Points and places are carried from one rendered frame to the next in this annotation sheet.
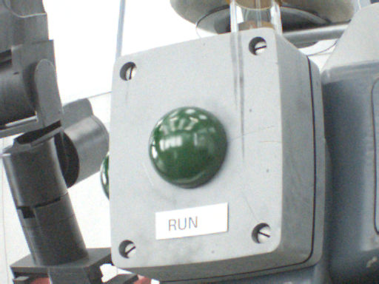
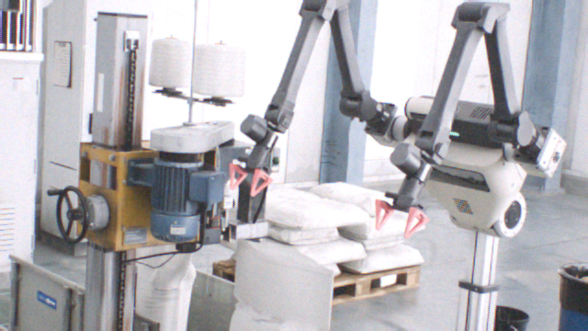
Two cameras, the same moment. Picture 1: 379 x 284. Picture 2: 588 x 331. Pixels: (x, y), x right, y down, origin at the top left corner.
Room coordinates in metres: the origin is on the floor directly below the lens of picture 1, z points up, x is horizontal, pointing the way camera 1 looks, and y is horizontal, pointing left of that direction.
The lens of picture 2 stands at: (3.77, 1.07, 1.79)
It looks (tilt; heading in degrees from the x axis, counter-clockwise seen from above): 8 degrees down; 196
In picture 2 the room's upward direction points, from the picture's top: 4 degrees clockwise
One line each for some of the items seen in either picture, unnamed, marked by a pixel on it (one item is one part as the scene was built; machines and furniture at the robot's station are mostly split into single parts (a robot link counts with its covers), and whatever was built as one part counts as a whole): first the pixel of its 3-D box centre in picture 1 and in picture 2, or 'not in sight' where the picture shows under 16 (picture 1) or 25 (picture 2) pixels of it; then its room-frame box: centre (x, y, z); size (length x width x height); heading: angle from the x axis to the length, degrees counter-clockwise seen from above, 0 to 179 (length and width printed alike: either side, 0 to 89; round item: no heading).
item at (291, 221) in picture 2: not in sight; (316, 213); (-2.24, -0.55, 0.56); 0.66 x 0.42 x 0.15; 150
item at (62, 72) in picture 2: not in sight; (61, 63); (-2.46, -2.54, 1.34); 0.24 x 0.04 x 0.32; 60
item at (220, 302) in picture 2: not in sight; (188, 314); (0.07, -0.44, 0.54); 1.05 x 0.02 x 0.41; 60
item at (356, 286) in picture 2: not in sight; (318, 273); (-2.60, -0.60, 0.07); 1.20 x 0.82 x 0.14; 152
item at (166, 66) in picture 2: not in sight; (170, 62); (0.72, -0.29, 1.61); 0.15 x 0.14 x 0.17; 60
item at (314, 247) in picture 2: not in sight; (311, 249); (-2.24, -0.56, 0.32); 0.66 x 0.43 x 0.15; 152
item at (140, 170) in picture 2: not in sight; (152, 174); (0.97, -0.22, 1.27); 0.12 x 0.09 x 0.09; 150
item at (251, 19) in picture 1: (257, 31); not in sight; (0.52, -0.03, 1.37); 0.03 x 0.02 x 0.03; 60
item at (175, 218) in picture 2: not in sight; (175, 199); (0.98, -0.13, 1.21); 0.15 x 0.15 x 0.25
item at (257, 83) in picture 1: (221, 163); (268, 158); (0.46, -0.01, 1.29); 0.08 x 0.05 x 0.09; 60
